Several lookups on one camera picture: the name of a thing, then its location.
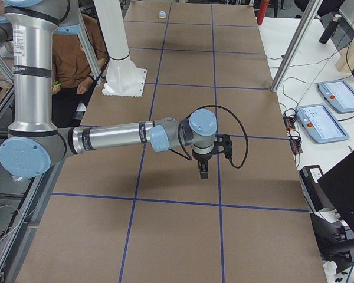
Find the far blue teach pendant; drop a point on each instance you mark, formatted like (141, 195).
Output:
(339, 94)

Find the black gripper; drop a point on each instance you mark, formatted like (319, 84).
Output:
(202, 161)

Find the black electronics box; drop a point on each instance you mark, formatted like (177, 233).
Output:
(315, 196)

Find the near blue teach pendant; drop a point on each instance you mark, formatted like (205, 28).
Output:
(321, 124)

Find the wooden board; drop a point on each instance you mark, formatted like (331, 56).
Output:
(346, 61)

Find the aluminium frame post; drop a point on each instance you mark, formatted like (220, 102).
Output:
(301, 30)

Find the white camera stand column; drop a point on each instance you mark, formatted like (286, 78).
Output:
(123, 78)

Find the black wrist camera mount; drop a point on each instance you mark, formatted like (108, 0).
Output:
(223, 145)

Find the black laptop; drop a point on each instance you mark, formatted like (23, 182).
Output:
(338, 186)

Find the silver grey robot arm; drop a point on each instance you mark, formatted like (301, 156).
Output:
(34, 143)

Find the green handled tool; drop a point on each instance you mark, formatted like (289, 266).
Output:
(56, 83)

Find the black water bottle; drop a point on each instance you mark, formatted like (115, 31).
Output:
(330, 29)

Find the blue teach pendant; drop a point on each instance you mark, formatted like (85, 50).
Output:
(321, 124)
(339, 94)

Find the small orange circuit board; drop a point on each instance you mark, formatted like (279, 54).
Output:
(293, 134)

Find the red fire extinguisher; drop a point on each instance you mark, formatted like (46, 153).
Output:
(262, 11)

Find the person in brown shirt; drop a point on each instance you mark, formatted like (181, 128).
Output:
(71, 68)

